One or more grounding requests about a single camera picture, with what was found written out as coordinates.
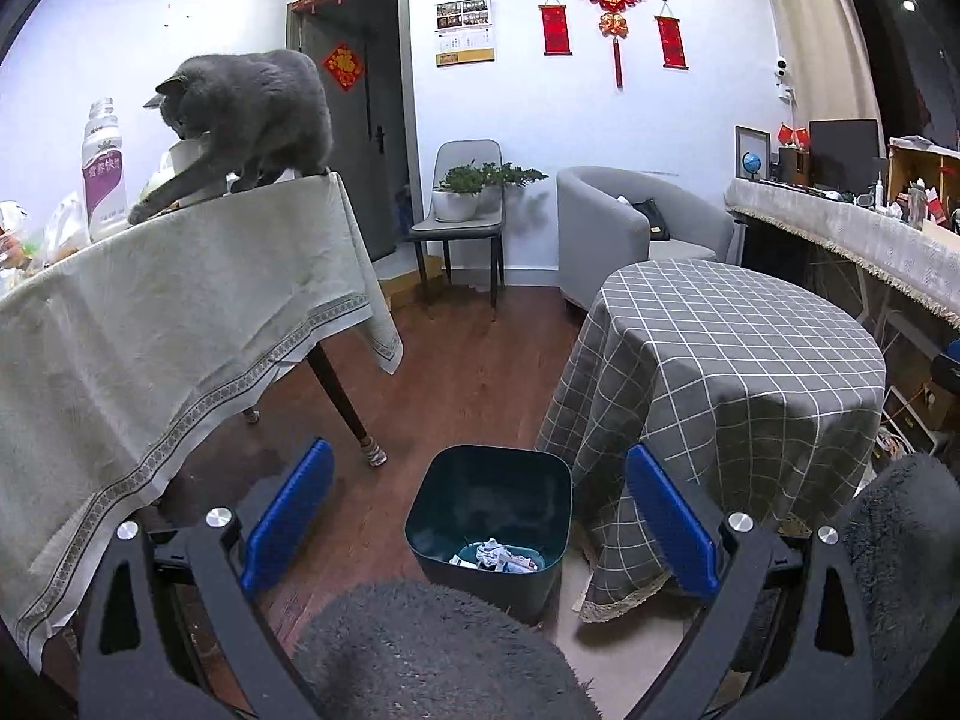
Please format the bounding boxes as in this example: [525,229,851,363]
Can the potted plant large white pot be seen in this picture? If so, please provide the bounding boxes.
[433,163,488,223]

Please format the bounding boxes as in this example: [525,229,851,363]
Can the round table, grey checked cloth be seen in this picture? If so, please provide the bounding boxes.
[536,259,888,623]

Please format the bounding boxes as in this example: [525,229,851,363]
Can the grey cat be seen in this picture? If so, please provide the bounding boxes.
[127,49,335,226]

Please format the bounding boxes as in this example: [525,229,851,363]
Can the wooden crate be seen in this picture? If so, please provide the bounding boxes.
[887,135,960,230]

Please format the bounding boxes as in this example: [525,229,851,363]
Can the trailing plant small pot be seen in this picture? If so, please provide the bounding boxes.
[476,161,550,215]

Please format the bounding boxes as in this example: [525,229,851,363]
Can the red hanging scroll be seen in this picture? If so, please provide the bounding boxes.
[654,0,689,71]
[538,0,575,56]

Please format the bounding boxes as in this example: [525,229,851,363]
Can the person's right leg grey fleece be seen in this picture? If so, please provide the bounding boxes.
[739,452,960,702]

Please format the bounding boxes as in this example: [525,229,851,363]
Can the dark wooden table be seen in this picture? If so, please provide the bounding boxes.
[244,341,387,470]

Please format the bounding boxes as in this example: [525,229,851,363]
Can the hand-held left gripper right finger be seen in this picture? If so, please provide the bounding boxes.
[625,442,877,720]

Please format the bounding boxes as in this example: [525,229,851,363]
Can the grey fluffy stool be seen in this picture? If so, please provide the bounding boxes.
[292,580,601,720]

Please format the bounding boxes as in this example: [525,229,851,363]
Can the side counter with fringed cloth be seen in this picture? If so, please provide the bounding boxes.
[725,178,960,331]

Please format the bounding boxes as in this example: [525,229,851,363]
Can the white bottle purple label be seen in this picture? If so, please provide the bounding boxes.
[81,97,134,243]

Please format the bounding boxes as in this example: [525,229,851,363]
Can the white paper ball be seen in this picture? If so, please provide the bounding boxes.
[472,538,518,569]

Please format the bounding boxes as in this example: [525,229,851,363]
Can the beige curtain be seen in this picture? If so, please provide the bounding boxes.
[757,0,886,128]

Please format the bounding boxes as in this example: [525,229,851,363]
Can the table with beige cloth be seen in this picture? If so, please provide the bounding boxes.
[0,172,404,672]

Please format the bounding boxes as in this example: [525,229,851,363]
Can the picture frame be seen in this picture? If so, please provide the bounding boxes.
[735,125,773,182]

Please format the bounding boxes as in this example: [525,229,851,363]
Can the dark teal trash bin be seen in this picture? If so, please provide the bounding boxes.
[405,445,575,625]

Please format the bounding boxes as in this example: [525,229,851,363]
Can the grey armchair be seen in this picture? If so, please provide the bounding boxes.
[556,165,737,312]

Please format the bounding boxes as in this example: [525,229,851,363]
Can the wall calendar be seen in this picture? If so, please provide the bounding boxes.
[435,0,497,67]

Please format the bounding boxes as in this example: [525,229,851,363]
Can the black bag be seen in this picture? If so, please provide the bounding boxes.
[631,199,672,242]

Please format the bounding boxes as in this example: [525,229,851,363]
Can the grey dining chair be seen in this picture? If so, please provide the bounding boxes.
[409,139,505,308]

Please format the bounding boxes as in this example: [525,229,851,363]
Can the red diamond door decoration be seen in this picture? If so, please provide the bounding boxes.
[322,43,366,92]

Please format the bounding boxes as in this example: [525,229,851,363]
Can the black monitor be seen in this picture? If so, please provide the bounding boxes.
[808,118,882,192]

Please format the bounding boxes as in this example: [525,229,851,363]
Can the grey door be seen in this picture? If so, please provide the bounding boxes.
[286,0,421,263]

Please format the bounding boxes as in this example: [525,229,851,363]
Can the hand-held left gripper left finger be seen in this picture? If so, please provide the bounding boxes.
[79,437,336,720]

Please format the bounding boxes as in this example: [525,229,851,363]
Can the white plastic bag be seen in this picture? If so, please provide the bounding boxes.
[45,191,89,263]

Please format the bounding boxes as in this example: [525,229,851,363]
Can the clear plastic bag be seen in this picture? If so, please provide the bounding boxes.
[139,152,181,203]

